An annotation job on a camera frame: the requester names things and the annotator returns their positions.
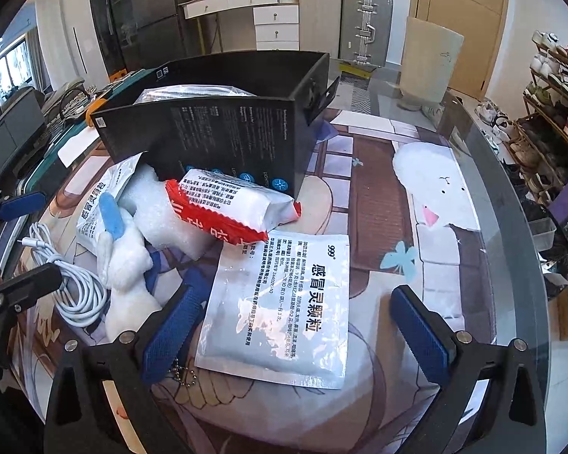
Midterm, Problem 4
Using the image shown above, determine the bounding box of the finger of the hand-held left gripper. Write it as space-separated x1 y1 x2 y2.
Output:
0 190 48 229
0 263 64 316

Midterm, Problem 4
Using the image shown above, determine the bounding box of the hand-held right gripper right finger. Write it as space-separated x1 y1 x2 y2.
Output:
389 285 550 454

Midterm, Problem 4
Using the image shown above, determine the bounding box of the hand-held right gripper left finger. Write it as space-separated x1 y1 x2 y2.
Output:
45 282 210 454

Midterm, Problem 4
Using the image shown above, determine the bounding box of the white charging cable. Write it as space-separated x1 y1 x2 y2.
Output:
21 222 111 328

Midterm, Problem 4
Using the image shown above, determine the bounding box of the small white sachet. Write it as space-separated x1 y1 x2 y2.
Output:
76 153 150 251

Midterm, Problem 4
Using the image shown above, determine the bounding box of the white plush toy blue ear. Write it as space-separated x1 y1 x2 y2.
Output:
94 193 172 341

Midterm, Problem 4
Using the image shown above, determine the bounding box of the large white medicine sachet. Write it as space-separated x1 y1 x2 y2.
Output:
194 233 350 390

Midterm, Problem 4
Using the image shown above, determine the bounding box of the white foam block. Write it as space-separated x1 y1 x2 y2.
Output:
122 165 229 262

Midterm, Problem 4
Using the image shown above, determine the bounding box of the red white snack packet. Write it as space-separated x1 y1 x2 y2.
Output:
165 168 303 246

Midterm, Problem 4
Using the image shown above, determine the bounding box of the black cardboard box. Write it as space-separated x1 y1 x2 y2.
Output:
91 51 342 200

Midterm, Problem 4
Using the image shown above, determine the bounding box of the white paper sheet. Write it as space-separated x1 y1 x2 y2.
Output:
57 127 106 168

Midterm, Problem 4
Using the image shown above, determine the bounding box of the grey telephone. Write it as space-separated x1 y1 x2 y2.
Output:
42 77 89 117

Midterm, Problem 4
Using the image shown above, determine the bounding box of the orange fruit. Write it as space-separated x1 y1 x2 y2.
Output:
86 99 106 126

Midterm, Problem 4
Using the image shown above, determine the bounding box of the window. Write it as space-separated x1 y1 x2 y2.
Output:
0 42 35 101

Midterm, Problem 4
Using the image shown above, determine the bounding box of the black trash bag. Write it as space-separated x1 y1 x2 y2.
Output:
520 197 568 300

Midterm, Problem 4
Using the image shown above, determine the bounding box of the clear plastic container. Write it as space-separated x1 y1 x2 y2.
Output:
524 216 558 249

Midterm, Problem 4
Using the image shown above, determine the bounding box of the clear plastic bag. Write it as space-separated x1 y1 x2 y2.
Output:
134 86 248 106

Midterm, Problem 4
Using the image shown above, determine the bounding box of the black refrigerator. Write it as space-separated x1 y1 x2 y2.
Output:
87 0 204 77

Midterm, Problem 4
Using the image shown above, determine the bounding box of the pile of loose shoes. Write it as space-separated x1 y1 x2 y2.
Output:
474 98 510 146

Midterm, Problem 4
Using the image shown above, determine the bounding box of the black white patterned rug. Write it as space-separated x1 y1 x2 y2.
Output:
338 63 401 106

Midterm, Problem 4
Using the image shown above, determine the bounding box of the wooden shoe rack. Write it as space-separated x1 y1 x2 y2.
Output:
515 31 568 205

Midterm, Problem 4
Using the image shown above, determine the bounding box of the shoe rack with shoes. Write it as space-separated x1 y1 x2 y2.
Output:
506 31 568 202

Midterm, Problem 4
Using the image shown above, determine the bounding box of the silver suitcase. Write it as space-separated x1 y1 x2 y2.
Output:
338 0 394 68

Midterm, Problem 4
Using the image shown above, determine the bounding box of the white desk with drawers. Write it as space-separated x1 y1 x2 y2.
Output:
178 0 300 54

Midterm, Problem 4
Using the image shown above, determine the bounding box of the wooden door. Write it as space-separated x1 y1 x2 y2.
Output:
409 0 510 101

